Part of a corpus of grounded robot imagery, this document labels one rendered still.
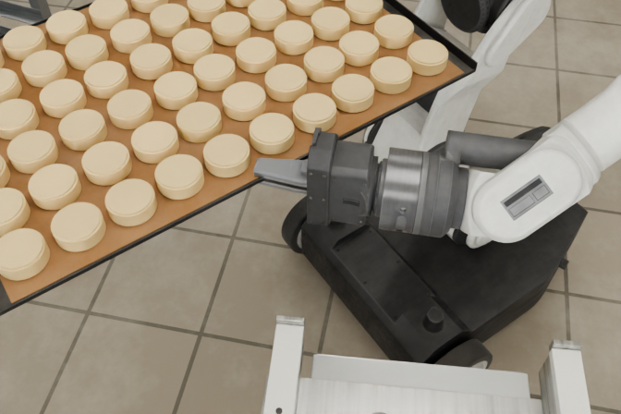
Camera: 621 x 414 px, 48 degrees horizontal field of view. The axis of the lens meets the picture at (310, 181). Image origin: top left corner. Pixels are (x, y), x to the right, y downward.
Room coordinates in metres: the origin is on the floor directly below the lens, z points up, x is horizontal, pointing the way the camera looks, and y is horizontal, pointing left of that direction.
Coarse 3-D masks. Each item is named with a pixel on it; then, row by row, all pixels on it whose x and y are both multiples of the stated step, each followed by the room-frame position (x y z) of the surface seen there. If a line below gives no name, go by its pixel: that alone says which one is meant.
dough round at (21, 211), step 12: (0, 192) 0.44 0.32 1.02; (12, 192) 0.44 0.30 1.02; (0, 204) 0.43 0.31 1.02; (12, 204) 0.43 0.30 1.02; (24, 204) 0.43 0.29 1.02; (0, 216) 0.41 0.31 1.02; (12, 216) 0.41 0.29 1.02; (24, 216) 0.42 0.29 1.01; (0, 228) 0.40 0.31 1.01; (12, 228) 0.41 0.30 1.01
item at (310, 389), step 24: (312, 384) 0.32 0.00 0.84; (336, 384) 0.32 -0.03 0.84; (360, 384) 0.32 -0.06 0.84; (312, 408) 0.29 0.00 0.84; (336, 408) 0.29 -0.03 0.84; (360, 408) 0.29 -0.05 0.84; (384, 408) 0.29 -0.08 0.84; (408, 408) 0.29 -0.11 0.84; (432, 408) 0.29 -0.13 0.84; (456, 408) 0.29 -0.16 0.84; (480, 408) 0.29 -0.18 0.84; (504, 408) 0.29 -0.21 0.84; (528, 408) 0.29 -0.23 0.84
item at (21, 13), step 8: (0, 0) 1.47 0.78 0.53; (0, 8) 1.47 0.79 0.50; (8, 8) 1.47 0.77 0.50; (16, 8) 1.46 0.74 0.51; (24, 8) 1.45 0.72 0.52; (32, 8) 1.44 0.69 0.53; (0, 16) 1.45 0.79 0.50; (8, 16) 1.44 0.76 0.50; (16, 16) 1.44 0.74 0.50; (24, 16) 1.44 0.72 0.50; (32, 16) 1.44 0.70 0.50; (40, 16) 1.43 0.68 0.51
